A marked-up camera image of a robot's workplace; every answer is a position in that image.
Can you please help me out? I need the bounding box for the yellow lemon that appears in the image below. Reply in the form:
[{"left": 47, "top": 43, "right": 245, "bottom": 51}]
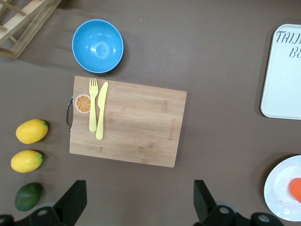
[
  {"left": 15, "top": 119, "right": 49, "bottom": 145},
  {"left": 10, "top": 150, "right": 44, "bottom": 174}
]

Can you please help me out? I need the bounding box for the blue bowl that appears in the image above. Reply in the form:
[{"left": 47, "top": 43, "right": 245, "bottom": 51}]
[{"left": 71, "top": 19, "right": 125, "bottom": 73}]

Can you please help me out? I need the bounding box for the yellow plastic knife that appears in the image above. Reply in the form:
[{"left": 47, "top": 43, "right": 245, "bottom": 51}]
[{"left": 95, "top": 81, "right": 109, "bottom": 141}]

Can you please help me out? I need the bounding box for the white tray with bear print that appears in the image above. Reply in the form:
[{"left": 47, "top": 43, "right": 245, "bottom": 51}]
[{"left": 260, "top": 23, "right": 301, "bottom": 120}]

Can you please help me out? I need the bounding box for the wooden peg rack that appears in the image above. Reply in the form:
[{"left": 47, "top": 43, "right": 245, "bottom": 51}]
[{"left": 0, "top": 0, "right": 62, "bottom": 60}]

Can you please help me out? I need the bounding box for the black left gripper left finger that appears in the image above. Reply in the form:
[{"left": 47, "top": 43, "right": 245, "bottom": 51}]
[{"left": 0, "top": 180, "right": 87, "bottom": 226}]

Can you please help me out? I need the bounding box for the green avocado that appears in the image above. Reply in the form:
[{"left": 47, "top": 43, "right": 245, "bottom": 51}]
[{"left": 15, "top": 182, "right": 43, "bottom": 212}]

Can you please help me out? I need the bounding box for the wooden cutting board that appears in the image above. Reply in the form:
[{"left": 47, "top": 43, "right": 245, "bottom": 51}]
[{"left": 65, "top": 75, "right": 188, "bottom": 168}]

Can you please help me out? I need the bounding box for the white round plate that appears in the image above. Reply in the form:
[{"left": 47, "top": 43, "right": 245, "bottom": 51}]
[{"left": 263, "top": 154, "right": 301, "bottom": 222}]

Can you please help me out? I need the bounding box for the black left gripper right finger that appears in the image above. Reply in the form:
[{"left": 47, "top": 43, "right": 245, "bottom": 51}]
[{"left": 192, "top": 179, "right": 280, "bottom": 226}]

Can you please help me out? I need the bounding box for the orange slice toy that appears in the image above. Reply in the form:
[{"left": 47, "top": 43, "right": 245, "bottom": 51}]
[{"left": 74, "top": 93, "right": 92, "bottom": 114}]

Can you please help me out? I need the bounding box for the yellow plastic fork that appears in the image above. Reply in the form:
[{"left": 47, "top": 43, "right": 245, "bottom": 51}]
[{"left": 88, "top": 77, "right": 98, "bottom": 133}]

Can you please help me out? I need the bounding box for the orange fruit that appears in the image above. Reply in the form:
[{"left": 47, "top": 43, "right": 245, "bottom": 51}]
[{"left": 288, "top": 178, "right": 301, "bottom": 203}]

